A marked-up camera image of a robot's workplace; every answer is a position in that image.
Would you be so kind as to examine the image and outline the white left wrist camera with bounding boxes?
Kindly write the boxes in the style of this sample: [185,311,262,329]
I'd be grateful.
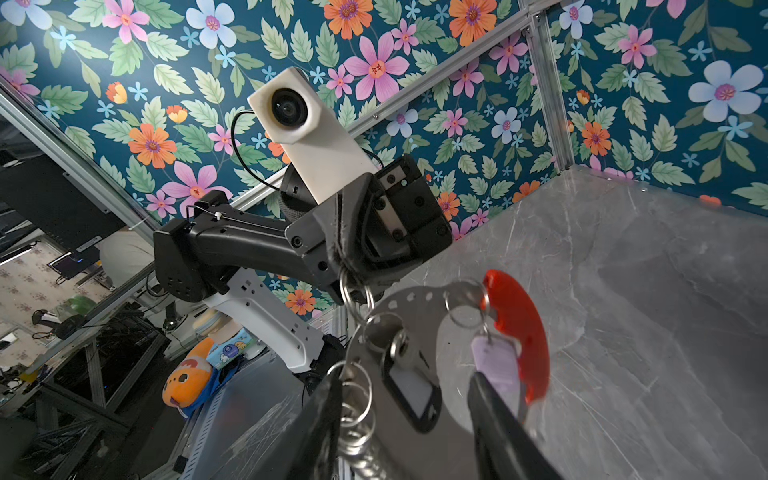
[247,67,376,203]

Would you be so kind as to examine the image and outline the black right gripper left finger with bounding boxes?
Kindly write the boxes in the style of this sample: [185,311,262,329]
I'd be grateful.
[251,372,342,480]

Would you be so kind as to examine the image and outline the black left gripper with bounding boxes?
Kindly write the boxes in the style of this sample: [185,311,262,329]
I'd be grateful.
[285,154,452,303]

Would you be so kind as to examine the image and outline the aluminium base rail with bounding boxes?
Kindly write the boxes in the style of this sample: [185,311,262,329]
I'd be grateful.
[309,306,350,344]

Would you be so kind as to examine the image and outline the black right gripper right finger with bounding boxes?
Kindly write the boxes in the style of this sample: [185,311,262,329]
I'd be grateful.
[467,372,563,480]

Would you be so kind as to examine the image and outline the orange plush toy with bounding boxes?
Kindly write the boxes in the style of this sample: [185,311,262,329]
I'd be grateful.
[162,330,254,419]

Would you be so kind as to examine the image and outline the steel keyring with red handle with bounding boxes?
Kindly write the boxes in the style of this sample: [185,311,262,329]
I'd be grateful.
[335,270,550,479]

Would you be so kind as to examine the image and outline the black car key fob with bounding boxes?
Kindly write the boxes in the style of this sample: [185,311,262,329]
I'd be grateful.
[381,356,443,434]

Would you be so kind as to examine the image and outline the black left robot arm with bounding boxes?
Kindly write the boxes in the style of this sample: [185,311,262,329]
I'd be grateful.
[153,155,453,391]

